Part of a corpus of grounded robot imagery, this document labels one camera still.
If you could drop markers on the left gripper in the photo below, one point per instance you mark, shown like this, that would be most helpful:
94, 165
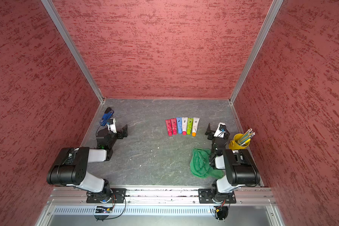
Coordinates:
119, 133

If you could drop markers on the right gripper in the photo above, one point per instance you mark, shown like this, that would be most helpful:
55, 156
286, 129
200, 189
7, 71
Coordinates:
212, 133

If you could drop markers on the green microfiber cloth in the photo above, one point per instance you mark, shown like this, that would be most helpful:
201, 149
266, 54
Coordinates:
200, 165

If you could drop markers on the pink toothpaste tube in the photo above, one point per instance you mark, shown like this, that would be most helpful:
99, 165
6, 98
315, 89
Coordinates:
169, 127
174, 126

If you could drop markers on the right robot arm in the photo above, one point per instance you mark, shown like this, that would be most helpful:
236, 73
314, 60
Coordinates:
233, 158

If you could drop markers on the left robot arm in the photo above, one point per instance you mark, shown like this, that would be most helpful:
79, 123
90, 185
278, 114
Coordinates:
70, 166

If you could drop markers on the white tube orange cap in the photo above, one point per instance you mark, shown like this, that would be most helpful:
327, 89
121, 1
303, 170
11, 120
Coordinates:
195, 126

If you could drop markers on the lime green toothpaste tube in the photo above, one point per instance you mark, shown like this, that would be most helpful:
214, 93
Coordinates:
189, 126

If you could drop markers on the white tube pink cap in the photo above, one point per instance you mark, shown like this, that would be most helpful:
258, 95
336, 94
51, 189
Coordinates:
184, 125

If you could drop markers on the blue toothpaste tube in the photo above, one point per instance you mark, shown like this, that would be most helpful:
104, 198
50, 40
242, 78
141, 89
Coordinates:
179, 125

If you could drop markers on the blue stapler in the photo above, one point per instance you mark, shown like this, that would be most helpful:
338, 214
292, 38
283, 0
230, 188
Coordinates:
107, 116

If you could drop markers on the yellow cup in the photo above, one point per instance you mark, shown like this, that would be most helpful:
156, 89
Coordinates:
233, 145

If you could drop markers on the pencils in cup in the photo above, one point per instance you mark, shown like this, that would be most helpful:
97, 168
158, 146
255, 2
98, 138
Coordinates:
246, 137

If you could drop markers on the left corner aluminium profile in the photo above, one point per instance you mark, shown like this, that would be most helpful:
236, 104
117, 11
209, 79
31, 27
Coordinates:
55, 17

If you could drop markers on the corner aluminium profile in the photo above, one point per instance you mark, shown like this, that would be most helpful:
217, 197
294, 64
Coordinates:
55, 17
269, 19

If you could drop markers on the right corner aluminium profile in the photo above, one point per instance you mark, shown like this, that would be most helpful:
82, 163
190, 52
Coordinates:
269, 19

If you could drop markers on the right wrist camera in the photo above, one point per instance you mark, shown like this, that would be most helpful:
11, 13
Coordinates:
221, 130

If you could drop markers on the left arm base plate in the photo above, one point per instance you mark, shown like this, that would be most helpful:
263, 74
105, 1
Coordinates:
116, 195

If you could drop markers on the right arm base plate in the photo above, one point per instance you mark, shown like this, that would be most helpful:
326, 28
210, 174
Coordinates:
206, 195

